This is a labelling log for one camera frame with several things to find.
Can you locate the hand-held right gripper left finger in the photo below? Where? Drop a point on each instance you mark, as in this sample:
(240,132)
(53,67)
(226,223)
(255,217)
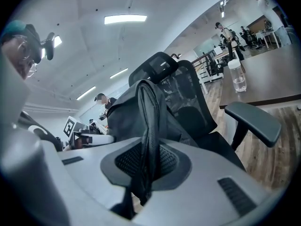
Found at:
(94,163)

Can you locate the black head camera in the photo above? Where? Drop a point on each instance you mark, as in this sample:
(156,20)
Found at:
(49,48)

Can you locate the white table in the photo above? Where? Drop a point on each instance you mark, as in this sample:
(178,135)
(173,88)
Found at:
(268,33)

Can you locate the dark brown table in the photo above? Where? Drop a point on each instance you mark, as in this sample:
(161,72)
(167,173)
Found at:
(270,79)

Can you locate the ceiling light panel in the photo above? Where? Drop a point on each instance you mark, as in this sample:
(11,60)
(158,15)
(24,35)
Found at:
(125,19)
(85,93)
(57,41)
(118,73)

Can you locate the clear plastic bottle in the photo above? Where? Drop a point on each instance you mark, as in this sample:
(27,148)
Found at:
(237,76)

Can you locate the black mesh office chair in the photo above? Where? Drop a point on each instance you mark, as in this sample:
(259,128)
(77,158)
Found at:
(188,86)

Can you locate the eyeglasses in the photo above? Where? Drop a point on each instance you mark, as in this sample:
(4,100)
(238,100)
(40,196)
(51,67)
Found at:
(23,48)

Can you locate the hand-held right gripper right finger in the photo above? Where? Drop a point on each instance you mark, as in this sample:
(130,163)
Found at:
(202,180)

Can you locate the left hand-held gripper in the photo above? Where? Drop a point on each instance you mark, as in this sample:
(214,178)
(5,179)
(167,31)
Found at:
(71,128)

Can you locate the person's face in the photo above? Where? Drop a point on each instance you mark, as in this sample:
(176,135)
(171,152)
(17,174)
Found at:
(16,60)

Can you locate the black backpack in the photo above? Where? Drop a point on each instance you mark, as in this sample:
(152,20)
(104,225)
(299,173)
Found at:
(127,116)

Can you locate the dark cap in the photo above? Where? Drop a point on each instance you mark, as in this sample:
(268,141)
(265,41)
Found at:
(21,28)

